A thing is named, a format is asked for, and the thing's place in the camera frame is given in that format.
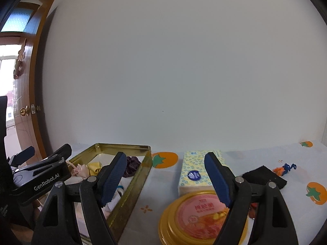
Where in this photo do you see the red fabric pouch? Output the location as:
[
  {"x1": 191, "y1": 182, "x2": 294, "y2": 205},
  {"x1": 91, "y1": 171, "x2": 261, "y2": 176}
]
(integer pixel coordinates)
[{"x1": 248, "y1": 202, "x2": 258, "y2": 220}]

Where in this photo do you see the pale pink cloth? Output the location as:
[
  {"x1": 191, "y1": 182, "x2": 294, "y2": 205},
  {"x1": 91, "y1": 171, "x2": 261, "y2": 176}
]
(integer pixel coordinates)
[{"x1": 68, "y1": 162, "x2": 90, "y2": 179}]

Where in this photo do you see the round gold tin pink label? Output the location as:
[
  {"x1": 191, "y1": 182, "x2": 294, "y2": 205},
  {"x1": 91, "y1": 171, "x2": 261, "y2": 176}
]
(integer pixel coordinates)
[{"x1": 158, "y1": 190, "x2": 249, "y2": 245}]

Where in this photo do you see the gold door ornament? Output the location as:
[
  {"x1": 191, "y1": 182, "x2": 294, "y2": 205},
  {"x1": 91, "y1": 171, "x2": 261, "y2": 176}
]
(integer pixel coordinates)
[{"x1": 14, "y1": 38, "x2": 27, "y2": 79}]

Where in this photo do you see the black chair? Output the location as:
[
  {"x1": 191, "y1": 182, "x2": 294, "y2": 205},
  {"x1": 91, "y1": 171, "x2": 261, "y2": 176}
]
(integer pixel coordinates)
[{"x1": 0, "y1": 96, "x2": 8, "y2": 164}]

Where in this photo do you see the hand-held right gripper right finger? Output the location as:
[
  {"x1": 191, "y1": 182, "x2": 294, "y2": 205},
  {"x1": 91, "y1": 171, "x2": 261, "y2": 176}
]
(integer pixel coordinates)
[{"x1": 204, "y1": 152, "x2": 299, "y2": 245}]

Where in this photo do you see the yellow cloth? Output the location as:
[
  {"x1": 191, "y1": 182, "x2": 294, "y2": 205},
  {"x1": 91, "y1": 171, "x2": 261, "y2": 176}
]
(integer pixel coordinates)
[{"x1": 87, "y1": 161, "x2": 103, "y2": 176}]

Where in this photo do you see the white sock with blue band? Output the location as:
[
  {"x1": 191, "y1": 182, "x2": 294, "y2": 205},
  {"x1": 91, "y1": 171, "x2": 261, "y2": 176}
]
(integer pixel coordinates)
[{"x1": 102, "y1": 184, "x2": 125, "y2": 213}]

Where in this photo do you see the fruit print tablecloth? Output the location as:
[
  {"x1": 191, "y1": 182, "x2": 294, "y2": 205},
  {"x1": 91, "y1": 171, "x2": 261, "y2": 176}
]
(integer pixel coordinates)
[{"x1": 65, "y1": 140, "x2": 327, "y2": 245}]

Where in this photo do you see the rectangular gold tin box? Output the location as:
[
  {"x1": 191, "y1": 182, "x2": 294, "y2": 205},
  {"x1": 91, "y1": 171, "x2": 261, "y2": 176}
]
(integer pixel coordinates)
[{"x1": 68, "y1": 143, "x2": 153, "y2": 245}]

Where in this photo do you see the glass window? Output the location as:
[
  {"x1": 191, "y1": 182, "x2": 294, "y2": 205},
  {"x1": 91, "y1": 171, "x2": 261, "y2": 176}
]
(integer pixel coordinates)
[{"x1": 0, "y1": 45, "x2": 22, "y2": 133}]

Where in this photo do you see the wooden door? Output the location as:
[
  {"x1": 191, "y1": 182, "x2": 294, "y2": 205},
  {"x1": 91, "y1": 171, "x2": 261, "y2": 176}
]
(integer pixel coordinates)
[{"x1": 0, "y1": 0, "x2": 59, "y2": 159}]

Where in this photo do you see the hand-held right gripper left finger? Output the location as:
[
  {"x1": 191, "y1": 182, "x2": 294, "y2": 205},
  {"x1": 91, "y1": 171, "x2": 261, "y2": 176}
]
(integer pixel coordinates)
[{"x1": 31, "y1": 151, "x2": 127, "y2": 245}]

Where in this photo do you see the purple scrunchie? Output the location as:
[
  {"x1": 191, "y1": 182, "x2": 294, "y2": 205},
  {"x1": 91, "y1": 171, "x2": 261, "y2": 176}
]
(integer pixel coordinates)
[{"x1": 123, "y1": 156, "x2": 141, "y2": 178}]

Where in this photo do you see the blue transom window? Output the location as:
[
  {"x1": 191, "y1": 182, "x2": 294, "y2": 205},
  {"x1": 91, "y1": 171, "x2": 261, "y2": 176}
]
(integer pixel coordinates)
[{"x1": 1, "y1": 5, "x2": 36, "y2": 32}]

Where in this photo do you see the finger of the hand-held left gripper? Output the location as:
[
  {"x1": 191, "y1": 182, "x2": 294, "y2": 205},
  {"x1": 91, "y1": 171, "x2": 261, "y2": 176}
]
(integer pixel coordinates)
[
  {"x1": 15, "y1": 144, "x2": 72, "y2": 176},
  {"x1": 10, "y1": 146, "x2": 35, "y2": 166}
]

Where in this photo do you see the orange and blue pipe cleaner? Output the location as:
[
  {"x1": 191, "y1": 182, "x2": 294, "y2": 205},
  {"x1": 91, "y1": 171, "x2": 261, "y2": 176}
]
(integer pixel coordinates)
[{"x1": 272, "y1": 163, "x2": 297, "y2": 176}]

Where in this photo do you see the yellow patterned tissue pack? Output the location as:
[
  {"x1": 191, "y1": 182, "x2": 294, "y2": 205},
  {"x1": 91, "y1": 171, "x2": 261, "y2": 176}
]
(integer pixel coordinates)
[{"x1": 177, "y1": 150, "x2": 228, "y2": 197}]

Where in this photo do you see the black knitted cloth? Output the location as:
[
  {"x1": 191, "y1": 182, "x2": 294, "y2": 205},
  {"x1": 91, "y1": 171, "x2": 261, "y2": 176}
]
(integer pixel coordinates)
[{"x1": 241, "y1": 165, "x2": 287, "y2": 190}]

